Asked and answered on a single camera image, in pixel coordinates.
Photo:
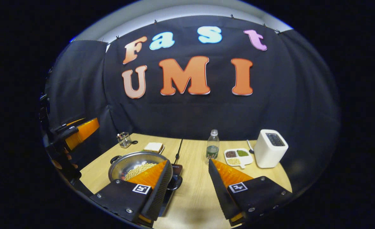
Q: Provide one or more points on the white box-shaped appliance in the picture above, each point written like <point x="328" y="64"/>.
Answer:
<point x="268" y="152"/>

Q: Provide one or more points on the steel pot with soybeans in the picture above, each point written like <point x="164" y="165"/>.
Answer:
<point x="133" y="163"/>

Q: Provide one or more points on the sandwich on white plate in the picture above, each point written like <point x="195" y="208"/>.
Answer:
<point x="153" y="147"/>

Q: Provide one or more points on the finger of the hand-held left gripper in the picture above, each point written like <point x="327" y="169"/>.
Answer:
<point x="85" y="130"/>

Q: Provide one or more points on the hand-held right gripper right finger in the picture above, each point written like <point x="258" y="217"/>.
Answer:
<point x="221" y="194"/>

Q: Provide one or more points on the white divided bean dish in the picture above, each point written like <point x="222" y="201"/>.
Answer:
<point x="238" y="156"/>

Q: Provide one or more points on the clear plastic water bottle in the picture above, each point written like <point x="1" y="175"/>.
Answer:
<point x="212" y="148"/>

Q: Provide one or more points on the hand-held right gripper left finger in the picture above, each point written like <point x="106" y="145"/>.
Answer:
<point x="160" y="194"/>

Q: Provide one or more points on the black induction cooktop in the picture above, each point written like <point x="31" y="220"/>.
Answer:
<point x="177" y="168"/>

